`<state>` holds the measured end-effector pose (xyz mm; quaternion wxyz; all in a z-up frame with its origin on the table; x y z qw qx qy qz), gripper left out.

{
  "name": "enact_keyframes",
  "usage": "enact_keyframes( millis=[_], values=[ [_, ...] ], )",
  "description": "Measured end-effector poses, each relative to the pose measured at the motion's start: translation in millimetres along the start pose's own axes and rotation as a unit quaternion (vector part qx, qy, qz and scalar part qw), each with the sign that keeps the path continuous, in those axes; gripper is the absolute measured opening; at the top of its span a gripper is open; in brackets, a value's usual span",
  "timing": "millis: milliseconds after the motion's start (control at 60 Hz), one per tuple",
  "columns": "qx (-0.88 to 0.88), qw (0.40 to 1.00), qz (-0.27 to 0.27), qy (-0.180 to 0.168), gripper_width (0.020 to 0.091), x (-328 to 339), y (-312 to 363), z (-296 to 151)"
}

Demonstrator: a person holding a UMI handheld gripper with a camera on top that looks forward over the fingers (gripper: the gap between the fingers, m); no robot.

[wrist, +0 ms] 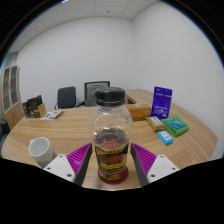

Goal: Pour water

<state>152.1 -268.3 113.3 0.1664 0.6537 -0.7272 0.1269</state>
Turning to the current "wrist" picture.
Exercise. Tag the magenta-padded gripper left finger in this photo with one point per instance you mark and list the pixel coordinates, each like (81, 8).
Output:
(77, 160)

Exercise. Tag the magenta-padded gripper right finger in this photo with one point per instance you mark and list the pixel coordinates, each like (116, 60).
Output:
(146, 160)

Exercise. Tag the clear bottle with black cap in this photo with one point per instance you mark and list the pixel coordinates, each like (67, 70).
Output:
(110, 133)

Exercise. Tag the small light blue box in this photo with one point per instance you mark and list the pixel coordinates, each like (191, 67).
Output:
(165, 137)

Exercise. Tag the small tan box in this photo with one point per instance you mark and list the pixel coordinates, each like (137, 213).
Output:
(155, 123)

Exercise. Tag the white and grey mug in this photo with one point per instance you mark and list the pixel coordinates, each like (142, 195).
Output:
(40, 150)

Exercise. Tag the green flat box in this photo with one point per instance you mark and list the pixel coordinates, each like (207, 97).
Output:
(176, 126)

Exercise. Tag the orange-brown wooden box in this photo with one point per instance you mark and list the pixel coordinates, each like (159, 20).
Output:
(139, 111)

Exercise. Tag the white and green leaflet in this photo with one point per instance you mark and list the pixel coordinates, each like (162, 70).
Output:
(51, 115)

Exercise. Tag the purple printed pouch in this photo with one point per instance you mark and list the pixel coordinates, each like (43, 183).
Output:
(161, 103)

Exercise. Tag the tan cardboard box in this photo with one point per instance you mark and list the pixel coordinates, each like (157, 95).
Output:
(41, 110)

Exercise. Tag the black padded office chair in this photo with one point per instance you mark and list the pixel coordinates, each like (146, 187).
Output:
(66, 97)

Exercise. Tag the wooden side desk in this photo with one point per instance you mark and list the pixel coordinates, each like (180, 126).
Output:
(140, 96)

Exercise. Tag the black mesh office chair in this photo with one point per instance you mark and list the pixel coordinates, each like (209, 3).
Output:
(89, 95)

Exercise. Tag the large dark brown box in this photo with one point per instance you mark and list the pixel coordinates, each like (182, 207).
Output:
(34, 101)

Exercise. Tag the black armchair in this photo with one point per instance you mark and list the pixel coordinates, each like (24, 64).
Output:
(3, 128)

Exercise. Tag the wooden shelf cabinet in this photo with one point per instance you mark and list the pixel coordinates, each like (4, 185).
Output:
(11, 110)

